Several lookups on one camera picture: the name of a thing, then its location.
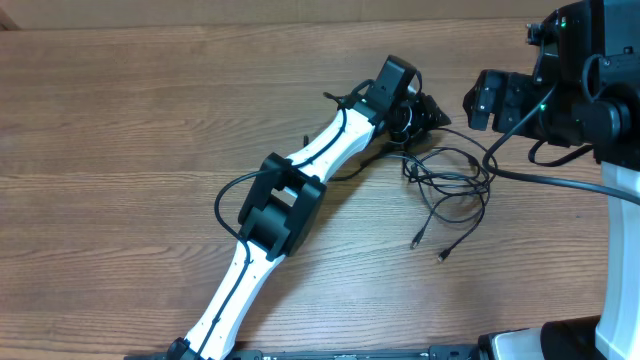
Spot black micro usb cable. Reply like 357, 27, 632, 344
302, 127, 494, 264

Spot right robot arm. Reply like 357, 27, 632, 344
463, 0, 639, 359

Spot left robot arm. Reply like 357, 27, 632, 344
166, 90, 451, 360

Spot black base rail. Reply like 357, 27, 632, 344
227, 344, 491, 360

